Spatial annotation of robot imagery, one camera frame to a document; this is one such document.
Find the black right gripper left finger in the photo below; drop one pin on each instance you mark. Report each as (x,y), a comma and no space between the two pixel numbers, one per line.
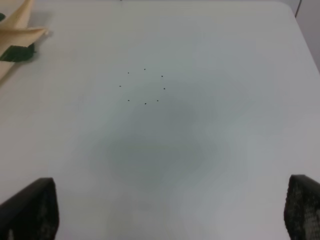
(32,213)

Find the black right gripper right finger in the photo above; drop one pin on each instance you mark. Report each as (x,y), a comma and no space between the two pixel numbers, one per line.
(302,208)

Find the white linen bag green handles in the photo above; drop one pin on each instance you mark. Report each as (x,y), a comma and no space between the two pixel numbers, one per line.
(17,39)

